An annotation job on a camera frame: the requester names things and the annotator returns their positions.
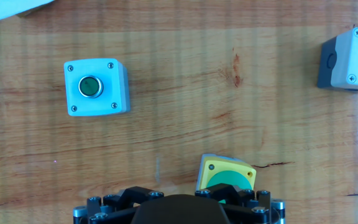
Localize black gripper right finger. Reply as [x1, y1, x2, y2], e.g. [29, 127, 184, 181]
[194, 182, 286, 224]

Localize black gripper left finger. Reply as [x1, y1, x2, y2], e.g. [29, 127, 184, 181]
[73, 185, 165, 224]

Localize yellow box green mushroom button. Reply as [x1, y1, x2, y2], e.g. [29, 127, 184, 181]
[196, 154, 257, 205]

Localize grey box green button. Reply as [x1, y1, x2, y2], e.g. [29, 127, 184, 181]
[63, 58, 132, 117]

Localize grey box red button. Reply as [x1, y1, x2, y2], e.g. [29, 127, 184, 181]
[317, 27, 358, 93]

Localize wood grain table mat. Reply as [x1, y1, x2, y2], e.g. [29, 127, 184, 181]
[0, 0, 358, 224]

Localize gold and white paper box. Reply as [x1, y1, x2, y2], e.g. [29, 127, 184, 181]
[0, 0, 55, 21]

